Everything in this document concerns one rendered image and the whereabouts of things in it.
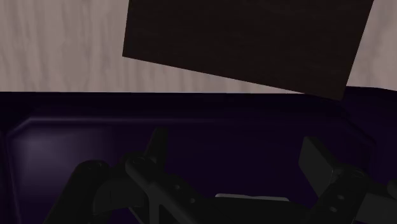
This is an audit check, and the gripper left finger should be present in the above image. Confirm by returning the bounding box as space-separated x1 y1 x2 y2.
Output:
43 128 215 224

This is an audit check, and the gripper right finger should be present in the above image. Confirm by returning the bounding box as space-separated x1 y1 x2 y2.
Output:
298 136 397 224

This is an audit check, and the dark purple sofa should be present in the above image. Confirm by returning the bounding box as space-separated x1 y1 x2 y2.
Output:
0 86 397 224

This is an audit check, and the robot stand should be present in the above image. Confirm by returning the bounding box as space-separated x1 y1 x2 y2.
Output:
122 0 375 101

